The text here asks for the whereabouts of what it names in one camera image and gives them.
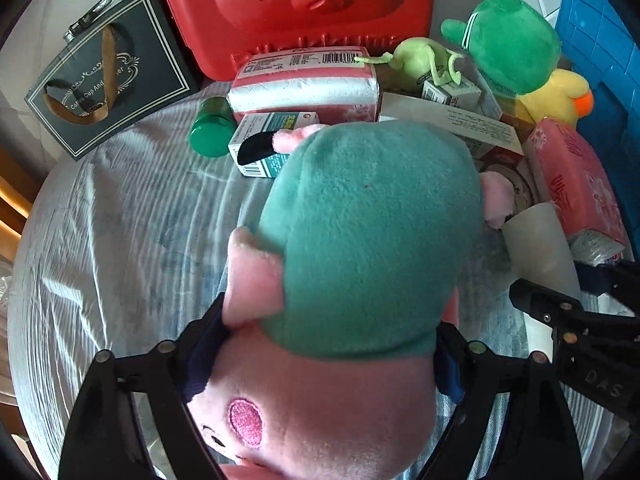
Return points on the light green small toy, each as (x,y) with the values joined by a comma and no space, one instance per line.
(415,57)

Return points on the striped bed sheet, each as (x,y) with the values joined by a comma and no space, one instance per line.
(125,240)

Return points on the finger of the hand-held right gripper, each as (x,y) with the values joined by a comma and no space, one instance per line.
(620,280)
(540,300)

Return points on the yellow duck plush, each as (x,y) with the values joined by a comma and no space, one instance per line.
(555,95)

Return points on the green bottle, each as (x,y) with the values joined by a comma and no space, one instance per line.
(212,130)

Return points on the dark gift box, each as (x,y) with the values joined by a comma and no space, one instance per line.
(125,75)

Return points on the green frog plush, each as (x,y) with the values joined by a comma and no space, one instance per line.
(510,45)

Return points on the wooden frame post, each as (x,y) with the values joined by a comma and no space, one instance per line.
(15,195)

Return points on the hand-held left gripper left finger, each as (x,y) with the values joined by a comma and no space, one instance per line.
(200,370)

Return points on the pink pig plush teal dress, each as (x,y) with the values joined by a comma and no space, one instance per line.
(370,240)

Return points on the white paper cup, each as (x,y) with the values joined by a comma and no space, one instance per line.
(540,245)

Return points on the white wet wipes pack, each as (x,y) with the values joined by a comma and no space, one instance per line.
(607,259)

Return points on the small white box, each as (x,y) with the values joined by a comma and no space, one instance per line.
(450,92)

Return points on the blue storage crate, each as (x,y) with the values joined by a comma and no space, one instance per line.
(600,35)

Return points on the large white box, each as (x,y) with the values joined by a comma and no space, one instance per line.
(450,120)

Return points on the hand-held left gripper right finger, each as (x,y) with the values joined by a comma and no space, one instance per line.
(450,375)

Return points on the pink tissue pack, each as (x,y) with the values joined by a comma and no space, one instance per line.
(300,90)
(570,180)

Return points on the red bear case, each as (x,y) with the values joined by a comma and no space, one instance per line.
(300,0)

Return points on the teal medicine box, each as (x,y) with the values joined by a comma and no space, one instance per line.
(270,122)

